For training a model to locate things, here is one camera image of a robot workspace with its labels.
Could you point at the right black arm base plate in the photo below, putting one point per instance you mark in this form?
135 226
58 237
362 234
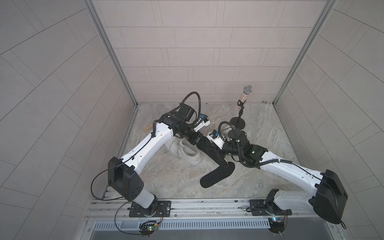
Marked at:
263 208

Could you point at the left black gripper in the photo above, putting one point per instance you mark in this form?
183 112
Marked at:
194 138

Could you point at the small wooden block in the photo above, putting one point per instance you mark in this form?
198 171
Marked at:
148 128

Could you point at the microphone on black stand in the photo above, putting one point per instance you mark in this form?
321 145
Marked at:
238 122

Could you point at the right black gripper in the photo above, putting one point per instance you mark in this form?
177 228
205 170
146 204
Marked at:
220 148

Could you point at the white perforated cable duct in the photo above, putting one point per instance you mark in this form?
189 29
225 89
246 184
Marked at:
202 224

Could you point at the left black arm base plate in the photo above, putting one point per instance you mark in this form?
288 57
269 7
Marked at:
156 209

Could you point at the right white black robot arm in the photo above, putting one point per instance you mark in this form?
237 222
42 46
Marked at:
322 192

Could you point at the right green circuit board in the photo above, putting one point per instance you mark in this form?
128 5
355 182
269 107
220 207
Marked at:
277 225

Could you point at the black insole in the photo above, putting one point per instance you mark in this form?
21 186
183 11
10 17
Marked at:
211 150
217 175

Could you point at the aluminium mounting rail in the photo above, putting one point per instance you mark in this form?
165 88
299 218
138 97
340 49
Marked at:
186 209

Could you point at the left green circuit board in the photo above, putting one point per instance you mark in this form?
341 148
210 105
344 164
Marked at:
148 228

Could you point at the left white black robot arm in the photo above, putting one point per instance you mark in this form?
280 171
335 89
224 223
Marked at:
124 173

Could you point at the green circuit board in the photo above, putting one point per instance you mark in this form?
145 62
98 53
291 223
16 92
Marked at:
148 228
277 225

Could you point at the white sneaker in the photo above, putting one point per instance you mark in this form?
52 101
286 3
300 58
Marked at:
203 122
183 150

